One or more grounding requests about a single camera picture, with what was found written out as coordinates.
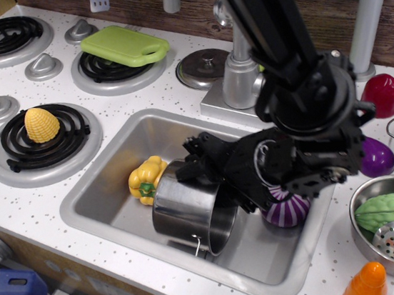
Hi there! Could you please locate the purple striped toy onion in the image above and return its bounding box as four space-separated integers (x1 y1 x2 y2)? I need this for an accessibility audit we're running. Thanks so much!
261 186 311 228

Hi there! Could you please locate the stainless steel sink basin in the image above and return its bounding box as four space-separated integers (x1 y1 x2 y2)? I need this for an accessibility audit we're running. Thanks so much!
60 109 333 295

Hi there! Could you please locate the red toy pepper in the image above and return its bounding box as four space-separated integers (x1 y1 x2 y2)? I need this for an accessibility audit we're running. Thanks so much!
360 74 394 119

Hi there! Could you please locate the front right black burner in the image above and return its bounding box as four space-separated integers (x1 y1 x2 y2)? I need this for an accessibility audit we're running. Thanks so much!
0 103 103 189

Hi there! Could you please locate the silver stove knob back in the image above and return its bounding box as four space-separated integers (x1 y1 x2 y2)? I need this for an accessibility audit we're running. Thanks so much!
64 19 99 45

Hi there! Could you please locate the yellow toy bell pepper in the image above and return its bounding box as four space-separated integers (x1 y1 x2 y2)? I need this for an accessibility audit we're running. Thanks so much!
128 156 168 206

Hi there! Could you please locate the back left black burner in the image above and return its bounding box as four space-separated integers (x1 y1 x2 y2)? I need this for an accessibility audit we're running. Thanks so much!
0 16 54 69

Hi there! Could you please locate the silver stove knob middle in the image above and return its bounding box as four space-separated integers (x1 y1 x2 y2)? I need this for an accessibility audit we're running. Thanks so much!
24 53 64 82

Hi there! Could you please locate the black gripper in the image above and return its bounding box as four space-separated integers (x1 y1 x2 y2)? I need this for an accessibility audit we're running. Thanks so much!
176 128 293 213

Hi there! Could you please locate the purple toy eggplant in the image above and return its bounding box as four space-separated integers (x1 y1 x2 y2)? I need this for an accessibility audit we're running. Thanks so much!
360 137 394 178

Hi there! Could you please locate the black burner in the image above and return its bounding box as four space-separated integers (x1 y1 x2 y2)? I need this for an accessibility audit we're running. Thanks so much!
0 103 103 189
0 16 54 69
71 52 166 96

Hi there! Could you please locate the grey vertical pole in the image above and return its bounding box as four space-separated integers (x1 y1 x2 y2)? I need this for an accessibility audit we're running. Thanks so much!
349 0 384 82

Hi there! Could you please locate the stainless steel pot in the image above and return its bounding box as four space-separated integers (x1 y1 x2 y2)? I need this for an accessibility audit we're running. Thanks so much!
152 160 238 256

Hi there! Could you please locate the yellow toy corn cob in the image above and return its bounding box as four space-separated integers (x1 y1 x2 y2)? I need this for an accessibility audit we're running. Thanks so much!
24 107 60 144

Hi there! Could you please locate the back right black burner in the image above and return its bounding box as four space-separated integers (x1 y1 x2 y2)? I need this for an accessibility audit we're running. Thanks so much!
71 52 166 96

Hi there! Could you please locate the green cutting board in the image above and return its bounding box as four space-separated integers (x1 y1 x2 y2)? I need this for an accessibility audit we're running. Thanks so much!
81 26 170 68

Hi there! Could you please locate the silver toy faucet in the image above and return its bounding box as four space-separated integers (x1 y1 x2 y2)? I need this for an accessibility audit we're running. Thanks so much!
162 0 273 127

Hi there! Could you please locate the steel pot lid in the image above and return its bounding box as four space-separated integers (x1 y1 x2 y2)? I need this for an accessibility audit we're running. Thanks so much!
176 48 229 91

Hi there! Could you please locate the orange toy carrot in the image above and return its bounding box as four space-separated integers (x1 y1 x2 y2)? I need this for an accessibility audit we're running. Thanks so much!
343 261 388 295

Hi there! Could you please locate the silver stove knob front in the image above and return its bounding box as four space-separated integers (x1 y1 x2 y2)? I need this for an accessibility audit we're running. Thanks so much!
0 95 20 124

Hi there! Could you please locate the silver stove knob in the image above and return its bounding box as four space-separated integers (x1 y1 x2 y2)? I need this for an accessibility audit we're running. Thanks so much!
0 95 20 124
24 53 64 82
64 19 99 45

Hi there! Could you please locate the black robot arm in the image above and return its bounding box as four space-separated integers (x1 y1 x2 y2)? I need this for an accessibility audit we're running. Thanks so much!
177 0 375 211

